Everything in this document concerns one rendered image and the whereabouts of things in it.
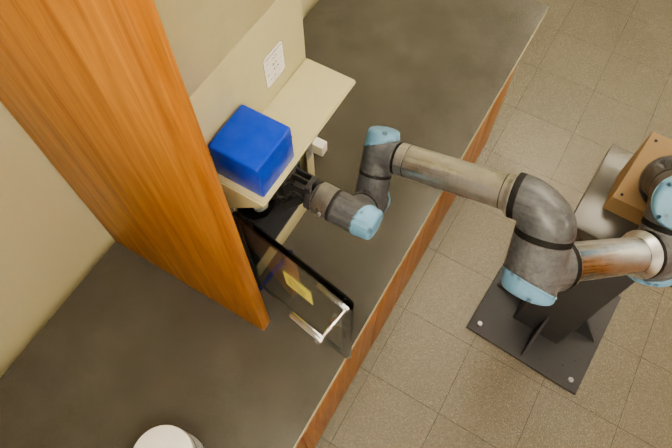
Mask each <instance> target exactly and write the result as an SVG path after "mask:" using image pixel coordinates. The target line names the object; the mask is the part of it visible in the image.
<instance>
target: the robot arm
mask: <svg viewBox="0 0 672 448"><path fill-rule="evenodd" d="M399 140H400V132H399V131H398V130H395V129H394V128H390V127H386V126H372V127H370V128H369V129H368V131H367V135H366V140H365V143H364V145H363V146H364V149H363V154H362V160H361V165H360V171H359V175H358V180H357V186H356V191H355V194H354V195H351V194H349V193H347V192H345V191H343V190H341V189H339V188H337V187H335V186H333V185H331V184H329V183H327V182H323V181H321V180H319V179H318V177H316V176H314V175H312V174H310V173H308V172H306V171H304V170H302V169H301V168H300V161H298V162H297V164H296V165H295V167H294V168H293V169H292V171H291V172H290V173H289V175H288V176H287V177H286V179H285V180H284V182H283V183H282V184H281V186H280V187H279V188H278V190H277V191H276V192H275V194H274V195H273V197H272V198H271V199H275V200H277V197H278V198H279V199H280V200H282V199H283V200H282V201H281V203H280V206H282V207H283V208H284V209H286V210H289V209H291V208H293V207H296V206H298V205H300V204H302V203H303V207H304V208H306V209H308V210H310V211H311V212H312V213H314V214H316V217H318V218H319V217H322V218H324V219H325V220H327V221H329V222H331V223H333V224H335V225H337V226H338V227H340V228H342V229H344V230H346V231H348V232H350V233H351V234H352V235H354V236H358V237H360V238H362V239H364V240H369V239H371V238H372V237H373V236H374V234H375V233H376V232H377V230H378V228H379V226H380V224H381V222H382V219H383V214H384V213H385V211H386V210H387V208H388V207H389V205H390V200H391V198H390V194H389V191H388V190H389V185H390V181H391V176H392V174H394V175H397V176H400V177H403V178H406V179H409V180H412V181H415V182H418V183H421V184H424V185H427V186H430V187H433V188H436V189H439V190H442V191H445V192H448V193H451V194H454V195H457V196H460V197H463V198H466V199H469V200H473V201H476V202H479V203H482V204H485V205H488V206H491V207H494V208H497V209H500V210H502V212H503V214H504V216H505V217H508V218H511V219H513V220H515V221H516V224H515V228H514V231H513V234H512V238H511V241H510V245H509V248H508V252H507V255H506V259H505V262H504V265H502V268H503V269H502V274H501V278H500V280H501V284H502V285H503V287H504V288H505V289H506V290H507V291H508V292H510V293H511V294H512V295H514V296H516V297H518V298H520V299H522V300H524V301H526V302H529V303H532V304H536V305H540V306H550V305H552V304H554V302H555V300H556V299H557V297H556V296H557V294H558V292H561V291H567V290H570V289H572V288H574V287H575V286H576V285H577V284H578V283H579V281H586V280H594V279H601V278H609V277H616V276H623V275H627V276H628V277H629V278H631V279H632V280H634V281H636V282H638V283H640V284H643V285H646V286H655V287H668V286H671V285H672V155H667V156H662V157H659V158H657V159H655V160H653V161H652V162H650V163H649V164H648V165H647V166H646V167H645V168H644V169H643V171H642V173H641V175H640V178H639V184H638V185H639V192H640V195H641V197H642V199H643V200H644V202H645V203H646V204H647V206H646V208H645V211H644V214H643V217H642V219H641V222H640V225H639V228H638V230H632V231H629V232H627V233H626V234H624V235H623V236H622V237H621V238H611V239H599V240H587V241H575V239H576V236H577V221H576V217H575V214H574V212H573V210H572V208H571V206H570V205H569V203H568V202H567V200H566V199H565V198H564V197H563V196H562V195H561V194H560V193H559V192H558V191H557V190H556V189H555V188H554V187H552V186H551V185H549V184H548V183H547V182H545V181H543V180H542V179H540V178H538V177H535V176H533V175H530V174H526V173H523V172H519V173H517V174H515V175H512V174H509V173H505V172H502V171H499V170H495V169H492V168H489V167H485V166H482V165H478V164H475V163H472V162H468V161H465V160H462V159H458V158H455V157H451V156H448V155H445V154H441V153H438V152H435V151H431V150H428V149H424V148H421V147H418V146H414V145H411V144H408V143H404V142H401V141H399Z"/></svg>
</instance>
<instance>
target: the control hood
mask: <svg viewBox="0 0 672 448"><path fill-rule="evenodd" d="M355 83H356V82H355V80H354V79H352V78H349V77H347V76H345V75H343V74H341V73H338V72H336V71H334V70H332V69H330V68H327V67H325V66H323V65H321V64H319V63H316V62H314V61H312V60H310V59H308V58H307V59H305V60H304V61H303V62H302V64H301V65H300V66H299V67H298V69H297V70H296V71H295V72H294V74H293V75H292V76H291V77H290V79H289V80H288V81H287V82H286V84H285V85H284V86H283V87H282V89H281V90H280V91H279V92H278V94H277V95H276V96H275V97H274V98H273V100H272V101H271V102H270V103H269V105H268V106H267V107H266V108H265V110H264V111H263V112H262V114H264V115H266V116H268V117H270V118H272V119H274V120H276V121H278V122H280V123H282V124H284V125H286V126H288V127H290V129H291V135H292V143H293V151H294V158H293V159H292V160H291V162H290V163H289V164H288V166H287V167H286V168H285V170H284V171H283V172H282V174H281V175H280V177H279V178H278V179H277V181H276V182H275V183H274V185H273V186H272V187H271V189H270V190H269V191H268V193H267V194H266V195H265V197H261V196H259V195H257V194H255V193H254V192H252V191H250V190H248V189H246V188H244V187H242V186H241V185H239V184H237V183H235V182H233V181H231V180H229V179H227V178H226V177H224V176H222V175H220V174H218V173H217V170H216V173H217V176H218V178H219V181H220V184H221V187H222V189H223V192H224V195H225V198H226V200H227V203H228V206H229V208H263V207H265V206H266V205H267V203H268V202H269V201H270V199H271V198H272V197H273V195H274V194H275V192H276V191H277V190H278V188H279V187H280V186H281V184H282V183H283V182H284V180H285V179H286V177H287V176H288V175H289V173H290V172H291V171H292V169H293V168H294V167H295V165H296V164H297V162H298V161H299V160H300V158H301V157H302V156H303V154H304V153H305V152H306V150H307V149H308V147H309V146H310V145H311V143H312V142H313V141H314V139H315V138H316V137H317V135H318V134H319V132H320V131H321V130H322V128H323V127H324V126H325V124H326V123H327V122H328V120H329V119H330V117H331V116H332V115H333V113H334V112H335V111H336V109H337V108H338V107H339V105H340V104H341V102H342V101H343V100H344V98H345V97H346V96H347V94H348V93H349V91H350V90H351V89H352V87H353V86H354V85H355Z"/></svg>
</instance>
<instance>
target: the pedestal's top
mask: <svg viewBox="0 0 672 448"><path fill-rule="evenodd" d="M633 155H634V153H632V152H630V151H628V150H625V149H623V148H621V147H619V146H617V145H615V144H612V145H611V147H610V148H609V149H608V151H607V153H606V154H605V156H604V158H603V160H602V162H601V163H600V165H599V167H598V169H597V171H596V173H595V174H594V176H593V178H592V180H591V182H590V183H589V185H588V187H587V189H586V191H585V193H584V194H583V196H582V198H581V200H580V202H579V203H578V205H577V207H576V209H575V211H574V214H575V217H576V221H577V236H578V237H579V238H581V239H583V240H585V241H587V240H599V239H611V238H621V237H622V236H623V235H624V234H626V233H627V232H629V231H632V230H638V228H639V225H637V224H635V223H633V222H631V221H629V220H627V219H625V218H623V217H620V216H618V215H616V214H614V213H612V212H610V211H608V210H606V209H604V208H603V206H604V203H605V201H606V199H607V197H608V195H609V193H610V191H611V188H612V186H613V184H614V182H615V180H616V178H617V176H618V174H619V172H620V171H621V170H622V169H623V168H624V166H625V165H626V164H627V163H628V161H629V160H630V159H631V158H632V156H633Z"/></svg>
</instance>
